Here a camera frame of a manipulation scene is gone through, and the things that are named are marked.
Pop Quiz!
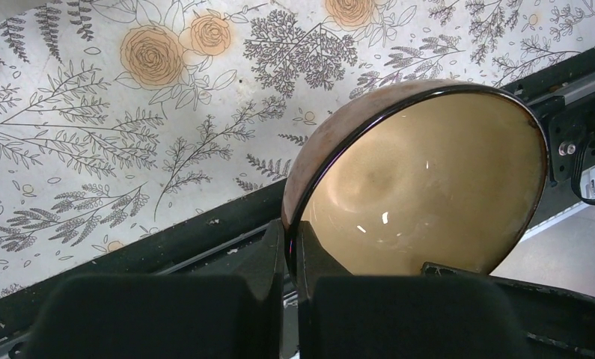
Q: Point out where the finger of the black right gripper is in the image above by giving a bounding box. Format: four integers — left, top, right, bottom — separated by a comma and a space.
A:
421, 263, 595, 358

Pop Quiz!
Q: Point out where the floral tablecloth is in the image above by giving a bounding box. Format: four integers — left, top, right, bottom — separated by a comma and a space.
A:
0, 1, 595, 299

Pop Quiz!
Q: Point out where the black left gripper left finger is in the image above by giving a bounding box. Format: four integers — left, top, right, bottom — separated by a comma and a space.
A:
20, 220, 284, 358

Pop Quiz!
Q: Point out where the brown speckled bowl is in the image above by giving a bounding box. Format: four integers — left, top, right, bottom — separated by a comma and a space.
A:
281, 79, 549, 276

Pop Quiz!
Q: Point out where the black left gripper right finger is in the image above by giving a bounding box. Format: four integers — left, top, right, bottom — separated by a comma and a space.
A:
295, 221, 531, 358

